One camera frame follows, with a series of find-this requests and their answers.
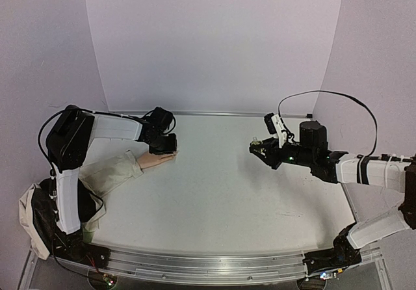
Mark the white nail polish bottle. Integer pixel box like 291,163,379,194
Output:
250,137,262,146

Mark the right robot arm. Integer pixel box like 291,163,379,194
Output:
249,114,415,250

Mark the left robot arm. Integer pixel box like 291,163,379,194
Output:
39,105,177,235

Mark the mannequin hand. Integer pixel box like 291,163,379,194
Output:
136,152,177,170

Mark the beige sleeve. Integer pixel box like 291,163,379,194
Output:
18,150,143,259

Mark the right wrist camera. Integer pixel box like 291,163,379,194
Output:
264,112,294,148

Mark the aluminium back table rail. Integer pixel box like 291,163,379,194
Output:
107,109,315,119

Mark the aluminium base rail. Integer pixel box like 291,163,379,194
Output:
19,237,391,290

